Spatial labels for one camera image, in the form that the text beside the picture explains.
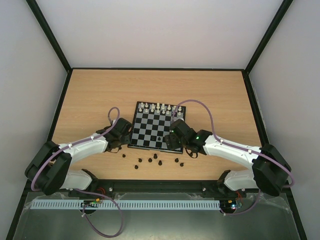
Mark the black and silver chessboard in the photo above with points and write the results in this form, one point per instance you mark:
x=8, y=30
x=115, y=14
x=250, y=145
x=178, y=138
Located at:
x=149, y=124

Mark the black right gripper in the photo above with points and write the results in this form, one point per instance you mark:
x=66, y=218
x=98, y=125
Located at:
x=170, y=141

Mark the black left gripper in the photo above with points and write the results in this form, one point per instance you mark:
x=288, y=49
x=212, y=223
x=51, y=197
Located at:
x=127, y=139

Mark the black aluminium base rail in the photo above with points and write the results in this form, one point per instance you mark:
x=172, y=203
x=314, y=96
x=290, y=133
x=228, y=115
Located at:
x=220, y=188

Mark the light blue slotted cable duct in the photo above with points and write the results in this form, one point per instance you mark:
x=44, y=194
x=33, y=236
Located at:
x=72, y=204

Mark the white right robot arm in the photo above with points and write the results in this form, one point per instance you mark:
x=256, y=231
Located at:
x=266, y=169

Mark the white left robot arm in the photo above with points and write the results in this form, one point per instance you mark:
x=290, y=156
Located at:
x=49, y=171

